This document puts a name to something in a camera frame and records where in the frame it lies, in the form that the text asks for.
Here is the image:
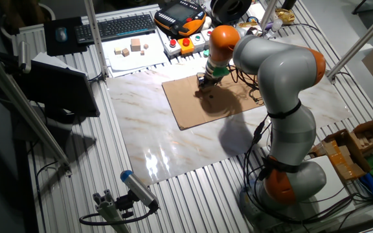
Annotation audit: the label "small white bottle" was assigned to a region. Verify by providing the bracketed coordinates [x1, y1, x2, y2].
[269, 18, 284, 37]

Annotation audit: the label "black monitor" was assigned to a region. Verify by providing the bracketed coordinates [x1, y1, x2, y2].
[16, 60, 101, 143]

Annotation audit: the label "white box green button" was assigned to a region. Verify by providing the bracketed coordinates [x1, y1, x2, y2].
[189, 33, 206, 54]

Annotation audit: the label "black mouse pad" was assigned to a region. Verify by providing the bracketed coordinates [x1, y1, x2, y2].
[43, 16, 89, 58]

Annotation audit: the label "marble pattern table sheet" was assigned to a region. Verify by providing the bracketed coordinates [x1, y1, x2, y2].
[106, 48, 352, 187]

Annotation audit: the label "small cardboard box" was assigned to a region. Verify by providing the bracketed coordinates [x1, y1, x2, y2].
[237, 21, 259, 29]

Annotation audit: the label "white box small red button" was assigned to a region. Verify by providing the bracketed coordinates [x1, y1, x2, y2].
[201, 28, 214, 49]

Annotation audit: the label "dark computer mouse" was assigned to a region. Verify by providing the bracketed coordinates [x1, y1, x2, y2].
[55, 27, 68, 43]

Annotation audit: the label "aluminium frame post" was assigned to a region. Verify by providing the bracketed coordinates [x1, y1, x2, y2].
[82, 0, 109, 80]
[324, 2, 373, 84]
[259, 0, 278, 30]

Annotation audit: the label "gold metal object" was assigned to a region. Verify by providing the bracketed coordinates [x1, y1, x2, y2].
[274, 8, 296, 25]

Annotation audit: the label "black cable with inline plug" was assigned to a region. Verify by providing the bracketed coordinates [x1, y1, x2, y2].
[243, 113, 271, 221]

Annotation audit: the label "orange brown carton stack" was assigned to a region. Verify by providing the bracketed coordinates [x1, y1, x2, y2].
[308, 139, 366, 181]

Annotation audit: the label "white printed paper sheets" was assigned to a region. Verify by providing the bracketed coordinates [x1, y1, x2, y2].
[101, 32, 171, 78]

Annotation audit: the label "grey box red mushroom button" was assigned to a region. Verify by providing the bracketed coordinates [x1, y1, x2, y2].
[163, 39, 182, 58]

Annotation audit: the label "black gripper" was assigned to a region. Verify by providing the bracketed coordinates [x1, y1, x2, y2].
[195, 72, 217, 94]

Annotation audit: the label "black filament spool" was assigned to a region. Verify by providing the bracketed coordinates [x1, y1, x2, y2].
[210, 0, 253, 26]

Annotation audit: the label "silver camera with blue cap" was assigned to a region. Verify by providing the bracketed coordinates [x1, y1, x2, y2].
[120, 170, 160, 211]

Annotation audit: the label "dark wooden plank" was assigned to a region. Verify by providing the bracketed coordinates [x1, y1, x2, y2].
[328, 215, 373, 233]

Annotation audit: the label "black camera cable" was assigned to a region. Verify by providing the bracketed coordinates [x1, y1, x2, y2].
[78, 206, 157, 227]

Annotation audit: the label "slanted aluminium frame bar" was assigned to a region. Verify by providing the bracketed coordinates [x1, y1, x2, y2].
[0, 45, 73, 177]

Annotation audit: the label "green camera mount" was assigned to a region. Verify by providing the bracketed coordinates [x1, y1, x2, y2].
[203, 49, 231, 78]

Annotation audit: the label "open brown cardboard box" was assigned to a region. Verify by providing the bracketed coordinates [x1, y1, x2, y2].
[332, 116, 373, 172]

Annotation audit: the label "black cable bundle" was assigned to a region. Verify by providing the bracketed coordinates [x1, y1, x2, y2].
[247, 189, 373, 229]

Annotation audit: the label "orange box red button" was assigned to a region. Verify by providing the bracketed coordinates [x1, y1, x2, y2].
[177, 38, 195, 56]

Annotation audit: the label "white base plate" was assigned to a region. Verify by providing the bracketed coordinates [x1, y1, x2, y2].
[302, 155, 356, 224]

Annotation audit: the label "black keyboard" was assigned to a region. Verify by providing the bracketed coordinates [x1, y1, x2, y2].
[74, 14, 157, 45]

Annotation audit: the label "dark chair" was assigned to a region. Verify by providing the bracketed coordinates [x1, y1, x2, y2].
[0, 0, 57, 36]

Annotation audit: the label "black gripper cable loops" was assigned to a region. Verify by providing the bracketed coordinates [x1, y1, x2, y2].
[227, 64, 266, 106]

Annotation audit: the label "black camera clamp mount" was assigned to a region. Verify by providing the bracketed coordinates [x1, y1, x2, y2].
[115, 190, 136, 219]

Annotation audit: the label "brown cardboard sheet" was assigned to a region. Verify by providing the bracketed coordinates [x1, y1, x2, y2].
[161, 62, 265, 131]

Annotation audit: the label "short aluminium profile stub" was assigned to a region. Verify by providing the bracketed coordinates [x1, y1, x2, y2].
[92, 189, 132, 233]

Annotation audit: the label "black and orange teach pendant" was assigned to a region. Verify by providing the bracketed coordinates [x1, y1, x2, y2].
[153, 0, 207, 37]

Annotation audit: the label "thin black cable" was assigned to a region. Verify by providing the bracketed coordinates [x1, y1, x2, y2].
[30, 160, 58, 233]

